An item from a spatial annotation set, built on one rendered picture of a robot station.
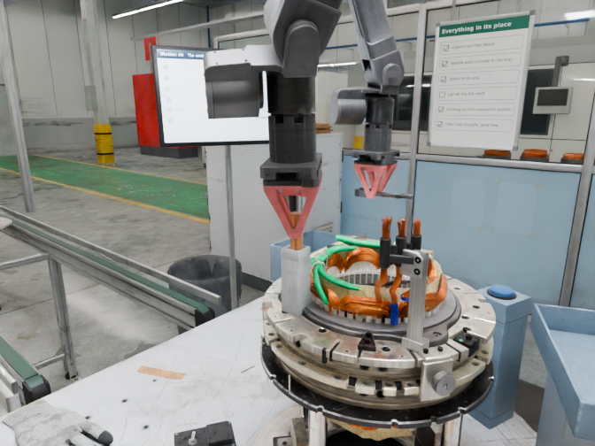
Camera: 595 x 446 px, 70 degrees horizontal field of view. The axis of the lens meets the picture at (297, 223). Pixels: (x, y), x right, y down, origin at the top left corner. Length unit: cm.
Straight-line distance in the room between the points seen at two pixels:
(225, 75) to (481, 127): 245
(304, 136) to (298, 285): 19
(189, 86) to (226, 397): 104
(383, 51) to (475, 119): 202
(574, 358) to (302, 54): 54
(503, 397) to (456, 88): 222
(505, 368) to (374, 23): 67
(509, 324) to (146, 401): 72
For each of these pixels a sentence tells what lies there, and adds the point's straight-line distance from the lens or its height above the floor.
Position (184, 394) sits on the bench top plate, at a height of 78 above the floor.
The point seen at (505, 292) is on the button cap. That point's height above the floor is 104.
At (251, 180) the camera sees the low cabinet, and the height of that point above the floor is 86.
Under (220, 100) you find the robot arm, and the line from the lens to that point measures 49.
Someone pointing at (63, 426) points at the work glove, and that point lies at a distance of 96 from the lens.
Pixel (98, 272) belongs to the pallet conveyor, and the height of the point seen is 72.
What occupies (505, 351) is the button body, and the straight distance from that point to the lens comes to 88.
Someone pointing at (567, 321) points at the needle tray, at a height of 104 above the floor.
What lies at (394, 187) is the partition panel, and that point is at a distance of 314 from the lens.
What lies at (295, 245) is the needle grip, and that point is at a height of 119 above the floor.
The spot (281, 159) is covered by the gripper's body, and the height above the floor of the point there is 130.
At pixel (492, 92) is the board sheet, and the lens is 283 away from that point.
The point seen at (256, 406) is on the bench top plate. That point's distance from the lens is 94.
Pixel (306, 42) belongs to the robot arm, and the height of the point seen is 142.
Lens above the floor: 136
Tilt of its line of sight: 15 degrees down
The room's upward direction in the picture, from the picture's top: straight up
